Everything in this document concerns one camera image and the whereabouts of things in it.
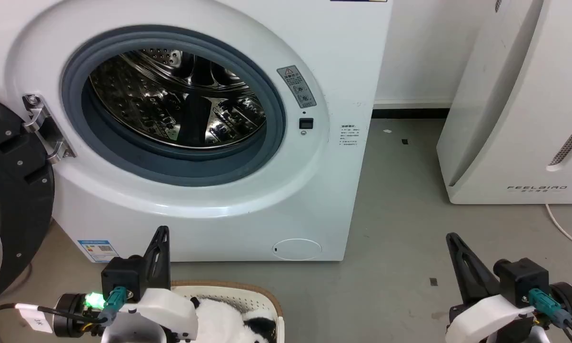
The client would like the white air purifier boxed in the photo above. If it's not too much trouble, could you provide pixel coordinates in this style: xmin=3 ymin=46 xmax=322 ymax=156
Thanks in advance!
xmin=436 ymin=0 xmax=572 ymax=205

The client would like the black washing machine door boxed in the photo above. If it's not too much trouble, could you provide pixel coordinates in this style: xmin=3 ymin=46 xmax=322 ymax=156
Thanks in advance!
xmin=0 ymin=92 xmax=56 ymax=308

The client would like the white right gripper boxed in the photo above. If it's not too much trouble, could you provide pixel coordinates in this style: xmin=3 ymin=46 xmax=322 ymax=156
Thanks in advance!
xmin=445 ymin=232 xmax=537 ymax=343

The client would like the grey rubber door gasket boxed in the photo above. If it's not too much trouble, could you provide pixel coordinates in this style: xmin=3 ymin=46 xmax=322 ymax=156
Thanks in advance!
xmin=60 ymin=26 xmax=287 ymax=187

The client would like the black baseboard strip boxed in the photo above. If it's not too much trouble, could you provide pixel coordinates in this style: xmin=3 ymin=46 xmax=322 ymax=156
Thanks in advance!
xmin=371 ymin=108 xmax=451 ymax=120

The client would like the white cable label tag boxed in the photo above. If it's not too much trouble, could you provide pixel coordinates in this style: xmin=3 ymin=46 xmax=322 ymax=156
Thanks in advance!
xmin=15 ymin=303 xmax=54 ymax=333

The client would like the blue energy label sticker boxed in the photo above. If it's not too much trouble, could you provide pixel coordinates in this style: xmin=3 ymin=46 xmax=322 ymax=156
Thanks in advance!
xmin=78 ymin=239 xmax=120 ymax=263

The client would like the small text sticker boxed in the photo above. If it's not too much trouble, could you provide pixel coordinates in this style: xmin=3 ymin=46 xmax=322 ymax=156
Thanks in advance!
xmin=339 ymin=124 xmax=361 ymax=147

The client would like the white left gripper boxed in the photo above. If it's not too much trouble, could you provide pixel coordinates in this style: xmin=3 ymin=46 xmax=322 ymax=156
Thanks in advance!
xmin=100 ymin=226 xmax=200 ymax=343

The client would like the round white filter cover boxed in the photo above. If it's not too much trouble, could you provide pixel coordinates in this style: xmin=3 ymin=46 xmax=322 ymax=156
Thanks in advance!
xmin=272 ymin=238 xmax=323 ymax=261

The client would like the white power cable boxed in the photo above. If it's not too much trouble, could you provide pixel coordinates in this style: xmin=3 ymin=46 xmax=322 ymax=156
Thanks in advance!
xmin=545 ymin=203 xmax=572 ymax=253

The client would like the silver metal door hinge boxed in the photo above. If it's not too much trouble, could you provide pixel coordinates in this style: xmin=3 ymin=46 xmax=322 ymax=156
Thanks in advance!
xmin=22 ymin=94 xmax=77 ymax=165

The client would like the teal plug camera cable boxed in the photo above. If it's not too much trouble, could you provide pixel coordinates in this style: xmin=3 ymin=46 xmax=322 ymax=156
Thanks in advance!
xmin=37 ymin=286 xmax=128 ymax=327
xmin=528 ymin=288 xmax=572 ymax=343

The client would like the teal plug left camera cable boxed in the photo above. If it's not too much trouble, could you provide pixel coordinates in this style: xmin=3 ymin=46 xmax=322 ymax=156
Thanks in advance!
xmin=37 ymin=286 xmax=128 ymax=327

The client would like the stainless steel washing machine drum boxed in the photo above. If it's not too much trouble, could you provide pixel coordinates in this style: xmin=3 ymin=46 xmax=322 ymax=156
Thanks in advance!
xmin=89 ymin=49 xmax=267 ymax=150

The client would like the grey warning sticker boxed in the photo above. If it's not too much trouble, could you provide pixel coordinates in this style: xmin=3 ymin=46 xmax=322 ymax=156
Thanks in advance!
xmin=276 ymin=65 xmax=317 ymax=109

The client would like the teal plug right camera cable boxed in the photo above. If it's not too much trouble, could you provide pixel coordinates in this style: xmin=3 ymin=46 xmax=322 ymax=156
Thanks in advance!
xmin=528 ymin=288 xmax=572 ymax=343

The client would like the white laundry basket brown rim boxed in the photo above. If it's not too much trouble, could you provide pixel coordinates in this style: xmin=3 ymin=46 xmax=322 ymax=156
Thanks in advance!
xmin=170 ymin=280 xmax=285 ymax=343

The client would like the panda plush toy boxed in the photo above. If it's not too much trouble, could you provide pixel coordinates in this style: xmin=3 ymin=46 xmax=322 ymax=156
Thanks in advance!
xmin=190 ymin=296 xmax=278 ymax=343

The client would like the white front-load washing machine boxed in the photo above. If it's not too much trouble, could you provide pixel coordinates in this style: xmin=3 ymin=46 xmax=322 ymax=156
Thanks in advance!
xmin=0 ymin=0 xmax=393 ymax=263

